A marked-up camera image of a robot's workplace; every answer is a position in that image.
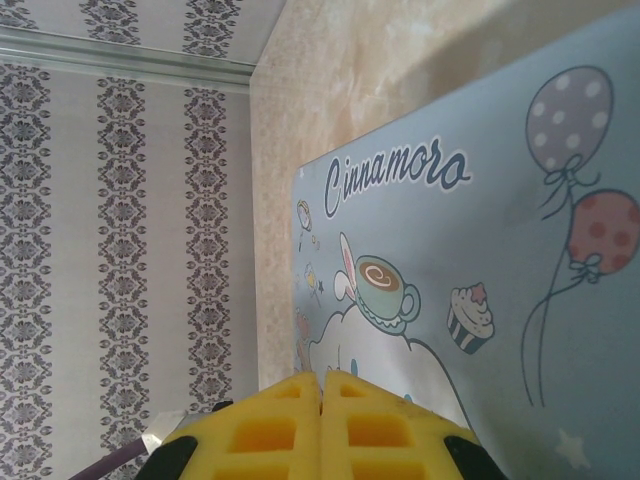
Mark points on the blue cartoon tin box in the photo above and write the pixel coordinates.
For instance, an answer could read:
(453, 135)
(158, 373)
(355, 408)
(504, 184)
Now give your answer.
(500, 300)

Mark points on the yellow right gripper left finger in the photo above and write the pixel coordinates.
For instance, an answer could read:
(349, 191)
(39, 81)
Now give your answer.
(300, 400)

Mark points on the aluminium frame post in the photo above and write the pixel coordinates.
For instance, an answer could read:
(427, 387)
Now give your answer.
(125, 62)

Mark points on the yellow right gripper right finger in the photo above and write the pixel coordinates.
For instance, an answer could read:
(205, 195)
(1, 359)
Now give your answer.
(340, 400)

